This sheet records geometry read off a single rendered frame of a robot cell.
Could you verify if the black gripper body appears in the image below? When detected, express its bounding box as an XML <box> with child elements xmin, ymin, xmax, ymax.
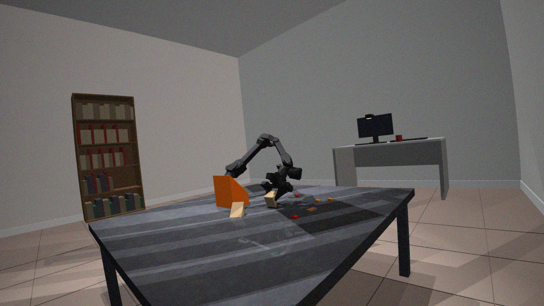
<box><xmin>261</xmin><ymin>173</ymin><xmax>293</xmax><ymax>192</ymax></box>

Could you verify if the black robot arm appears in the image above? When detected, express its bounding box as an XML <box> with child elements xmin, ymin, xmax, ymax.
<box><xmin>225</xmin><ymin>133</ymin><xmax>302</xmax><ymax>183</ymax></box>

